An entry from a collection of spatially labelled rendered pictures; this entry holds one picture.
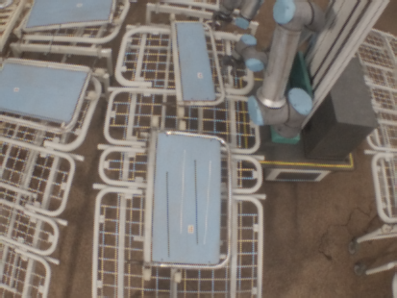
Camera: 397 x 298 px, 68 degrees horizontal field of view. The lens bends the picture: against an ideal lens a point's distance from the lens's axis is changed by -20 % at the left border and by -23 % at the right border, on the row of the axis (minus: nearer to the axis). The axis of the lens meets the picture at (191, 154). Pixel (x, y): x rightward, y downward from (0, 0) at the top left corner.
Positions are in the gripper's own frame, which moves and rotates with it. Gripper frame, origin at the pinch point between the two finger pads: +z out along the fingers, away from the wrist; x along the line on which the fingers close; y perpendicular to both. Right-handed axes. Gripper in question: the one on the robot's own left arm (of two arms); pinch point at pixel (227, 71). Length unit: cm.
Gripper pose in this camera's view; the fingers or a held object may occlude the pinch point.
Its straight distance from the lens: 220.3
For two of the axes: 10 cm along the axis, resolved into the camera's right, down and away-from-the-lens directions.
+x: -9.5, -0.4, -3.2
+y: -0.9, -9.1, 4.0
